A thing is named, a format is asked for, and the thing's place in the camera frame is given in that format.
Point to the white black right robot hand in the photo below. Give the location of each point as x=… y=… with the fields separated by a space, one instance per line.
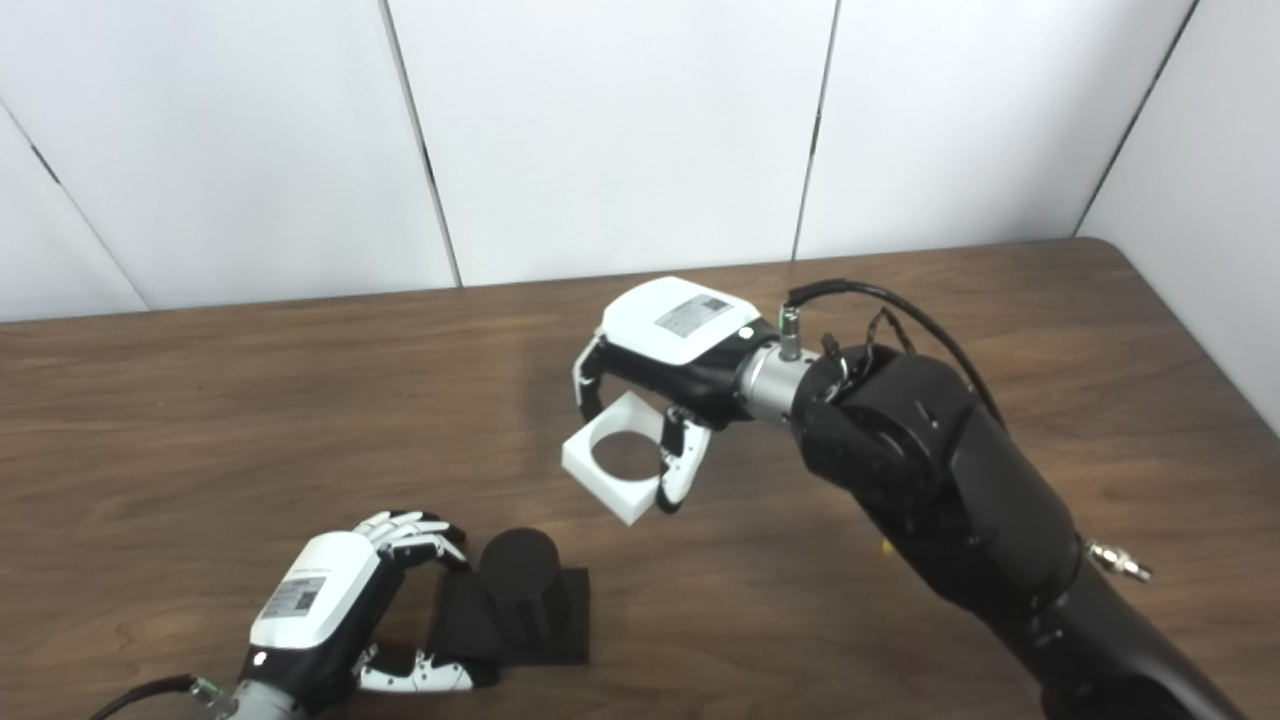
x=670 y=330

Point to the black peg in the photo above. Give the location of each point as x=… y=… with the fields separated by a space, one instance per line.
x=520 y=580

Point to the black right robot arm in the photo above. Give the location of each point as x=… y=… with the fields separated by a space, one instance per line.
x=950 y=480

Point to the white square piece with hole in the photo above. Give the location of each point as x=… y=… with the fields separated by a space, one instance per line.
x=620 y=495

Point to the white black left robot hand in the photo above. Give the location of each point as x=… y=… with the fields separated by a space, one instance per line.
x=315 y=600

